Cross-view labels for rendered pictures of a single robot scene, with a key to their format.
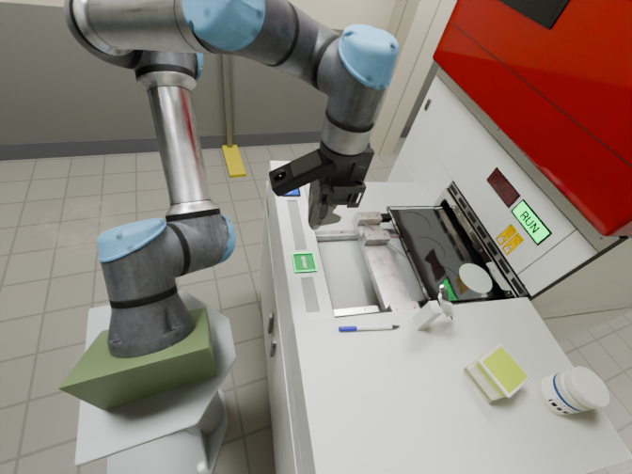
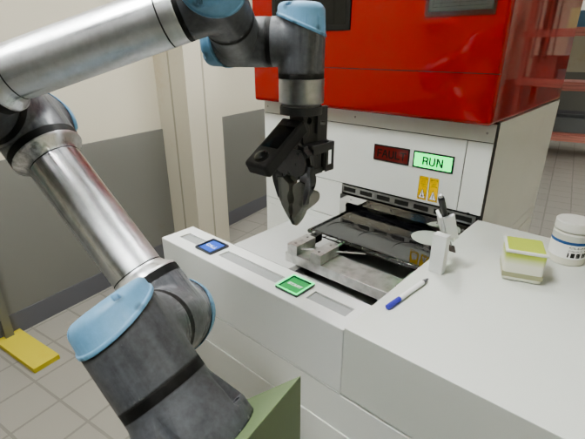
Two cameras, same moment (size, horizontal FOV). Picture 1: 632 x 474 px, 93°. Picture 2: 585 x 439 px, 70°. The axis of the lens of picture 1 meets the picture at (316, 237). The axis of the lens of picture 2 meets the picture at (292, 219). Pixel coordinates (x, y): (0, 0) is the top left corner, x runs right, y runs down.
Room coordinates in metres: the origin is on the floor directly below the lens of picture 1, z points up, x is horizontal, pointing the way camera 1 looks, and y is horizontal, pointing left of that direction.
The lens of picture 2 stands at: (-0.21, 0.32, 1.40)
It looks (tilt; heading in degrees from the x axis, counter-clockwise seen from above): 23 degrees down; 334
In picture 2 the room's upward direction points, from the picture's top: straight up
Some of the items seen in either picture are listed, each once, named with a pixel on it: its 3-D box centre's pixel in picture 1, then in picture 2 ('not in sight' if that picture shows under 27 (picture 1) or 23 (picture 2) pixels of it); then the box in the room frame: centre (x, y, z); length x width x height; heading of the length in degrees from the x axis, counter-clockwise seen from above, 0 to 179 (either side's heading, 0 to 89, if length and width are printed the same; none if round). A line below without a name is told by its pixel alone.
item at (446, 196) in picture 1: (469, 244); (399, 222); (0.72, -0.49, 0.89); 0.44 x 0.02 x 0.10; 23
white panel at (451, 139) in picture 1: (467, 179); (355, 172); (0.89, -0.43, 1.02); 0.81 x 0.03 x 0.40; 23
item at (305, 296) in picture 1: (292, 240); (252, 293); (0.54, 0.06, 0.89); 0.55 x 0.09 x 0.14; 23
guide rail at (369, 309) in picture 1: (405, 307); not in sight; (0.46, -0.30, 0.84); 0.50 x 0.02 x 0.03; 113
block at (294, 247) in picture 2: (368, 217); (301, 244); (0.71, -0.15, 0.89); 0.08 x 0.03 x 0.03; 113
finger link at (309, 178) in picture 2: (320, 205); (303, 179); (0.40, 0.01, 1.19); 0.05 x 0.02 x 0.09; 23
